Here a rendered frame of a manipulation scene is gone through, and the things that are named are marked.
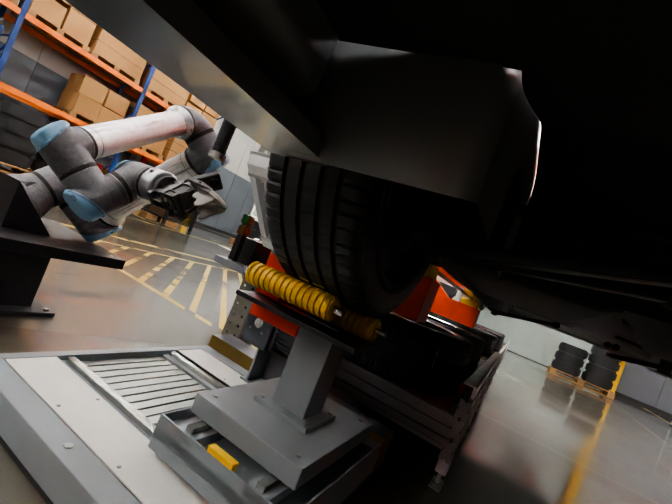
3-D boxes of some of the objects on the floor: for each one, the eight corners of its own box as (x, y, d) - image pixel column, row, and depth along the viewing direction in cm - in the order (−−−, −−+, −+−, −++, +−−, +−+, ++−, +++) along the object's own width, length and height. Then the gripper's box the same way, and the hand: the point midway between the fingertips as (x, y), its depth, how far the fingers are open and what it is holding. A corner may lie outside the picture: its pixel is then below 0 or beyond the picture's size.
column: (228, 361, 175) (262, 276, 176) (213, 352, 180) (246, 269, 181) (242, 360, 184) (274, 279, 185) (227, 351, 189) (259, 272, 190)
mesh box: (161, 223, 836) (178, 182, 839) (129, 208, 897) (144, 170, 899) (192, 232, 913) (207, 195, 916) (160, 218, 974) (174, 183, 976)
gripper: (154, 213, 98) (210, 237, 88) (141, 181, 92) (199, 203, 82) (181, 198, 103) (236, 220, 93) (171, 168, 98) (229, 187, 88)
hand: (224, 205), depth 90 cm, fingers closed
